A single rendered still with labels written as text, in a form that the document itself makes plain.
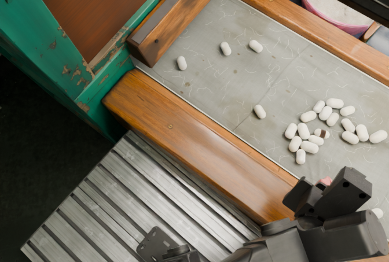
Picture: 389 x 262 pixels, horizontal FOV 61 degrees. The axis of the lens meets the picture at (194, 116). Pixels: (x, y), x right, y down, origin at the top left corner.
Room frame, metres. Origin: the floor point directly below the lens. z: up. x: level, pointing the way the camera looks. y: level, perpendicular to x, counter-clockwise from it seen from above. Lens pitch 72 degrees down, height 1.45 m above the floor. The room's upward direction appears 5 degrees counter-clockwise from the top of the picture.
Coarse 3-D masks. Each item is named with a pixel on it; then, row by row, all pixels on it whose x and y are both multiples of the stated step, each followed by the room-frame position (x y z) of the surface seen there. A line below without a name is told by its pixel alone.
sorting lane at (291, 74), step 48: (240, 0) 0.53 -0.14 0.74; (192, 48) 0.41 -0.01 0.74; (240, 48) 0.40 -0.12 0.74; (288, 48) 0.39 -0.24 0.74; (192, 96) 0.28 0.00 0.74; (240, 96) 0.27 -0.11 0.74; (288, 96) 0.26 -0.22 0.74; (336, 96) 0.25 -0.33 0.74; (384, 96) 0.24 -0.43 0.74; (288, 144) 0.15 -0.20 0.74; (336, 144) 0.14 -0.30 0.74; (384, 144) 0.14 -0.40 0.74; (384, 192) 0.04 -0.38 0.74
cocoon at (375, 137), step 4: (376, 132) 0.16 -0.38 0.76; (380, 132) 0.16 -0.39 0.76; (384, 132) 0.16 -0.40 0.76; (372, 136) 0.15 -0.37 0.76; (376, 136) 0.15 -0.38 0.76; (380, 136) 0.15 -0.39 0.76; (384, 136) 0.15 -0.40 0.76; (372, 140) 0.14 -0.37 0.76; (376, 140) 0.14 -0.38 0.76; (380, 140) 0.14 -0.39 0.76
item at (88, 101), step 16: (0, 48) 0.59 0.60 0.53; (128, 48) 0.38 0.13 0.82; (16, 64) 0.56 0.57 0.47; (112, 64) 0.34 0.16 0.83; (128, 64) 0.36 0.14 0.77; (48, 80) 0.31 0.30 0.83; (96, 80) 0.30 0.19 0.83; (112, 80) 0.33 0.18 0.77; (64, 96) 0.31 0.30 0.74; (80, 96) 0.27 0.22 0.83; (96, 96) 0.29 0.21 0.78; (80, 112) 0.37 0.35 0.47; (96, 112) 0.27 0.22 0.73; (96, 128) 0.42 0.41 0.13; (112, 128) 0.27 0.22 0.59
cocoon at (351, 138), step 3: (345, 132) 0.16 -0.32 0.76; (348, 132) 0.16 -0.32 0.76; (342, 135) 0.16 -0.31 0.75; (345, 135) 0.16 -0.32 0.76; (348, 135) 0.16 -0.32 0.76; (351, 135) 0.16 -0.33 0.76; (354, 135) 0.16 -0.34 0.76; (345, 138) 0.15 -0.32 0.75; (348, 138) 0.15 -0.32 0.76; (351, 138) 0.15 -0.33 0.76; (354, 138) 0.15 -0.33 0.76; (357, 138) 0.15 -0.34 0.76; (348, 141) 0.15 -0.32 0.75; (351, 141) 0.14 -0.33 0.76; (354, 141) 0.14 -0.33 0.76; (357, 141) 0.14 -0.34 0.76
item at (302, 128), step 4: (300, 124) 0.19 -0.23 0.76; (304, 124) 0.19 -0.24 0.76; (300, 128) 0.18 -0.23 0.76; (304, 128) 0.18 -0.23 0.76; (300, 132) 0.17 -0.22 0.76; (304, 132) 0.17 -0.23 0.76; (308, 132) 0.17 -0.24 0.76; (300, 136) 0.16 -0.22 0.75; (304, 136) 0.16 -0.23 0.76; (308, 136) 0.16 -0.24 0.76
